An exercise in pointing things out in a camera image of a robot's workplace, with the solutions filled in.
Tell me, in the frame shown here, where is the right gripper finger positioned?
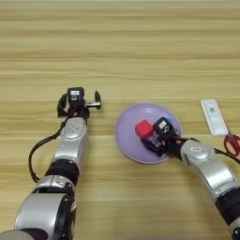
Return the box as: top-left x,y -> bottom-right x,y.
142,139 -> 164,158

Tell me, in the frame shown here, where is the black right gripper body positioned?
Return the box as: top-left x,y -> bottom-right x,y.
155,132 -> 184,159

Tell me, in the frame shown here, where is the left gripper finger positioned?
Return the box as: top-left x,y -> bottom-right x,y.
94,90 -> 102,111
56,93 -> 69,118

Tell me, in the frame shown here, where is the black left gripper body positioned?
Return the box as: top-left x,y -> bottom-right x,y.
66,100 -> 98,122

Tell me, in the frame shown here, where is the red cube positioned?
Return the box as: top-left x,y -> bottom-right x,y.
134,119 -> 155,141

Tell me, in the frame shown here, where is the white rectangular remote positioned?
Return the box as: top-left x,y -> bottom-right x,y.
200,97 -> 230,137

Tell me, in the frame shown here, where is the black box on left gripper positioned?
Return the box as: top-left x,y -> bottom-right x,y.
67,86 -> 85,104

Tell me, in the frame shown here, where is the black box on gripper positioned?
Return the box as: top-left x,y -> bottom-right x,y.
67,86 -> 85,104
152,116 -> 176,141

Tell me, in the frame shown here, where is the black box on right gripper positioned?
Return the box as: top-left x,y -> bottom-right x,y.
152,116 -> 176,141

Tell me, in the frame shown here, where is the round purple plate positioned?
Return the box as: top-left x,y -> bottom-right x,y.
114,102 -> 183,165

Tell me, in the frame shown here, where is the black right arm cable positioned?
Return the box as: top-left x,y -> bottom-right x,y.
187,136 -> 240,165

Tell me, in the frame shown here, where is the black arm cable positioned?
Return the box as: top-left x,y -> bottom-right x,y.
27,106 -> 73,184
187,136 -> 240,165

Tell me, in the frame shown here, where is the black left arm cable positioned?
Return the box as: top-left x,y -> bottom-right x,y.
27,106 -> 73,184

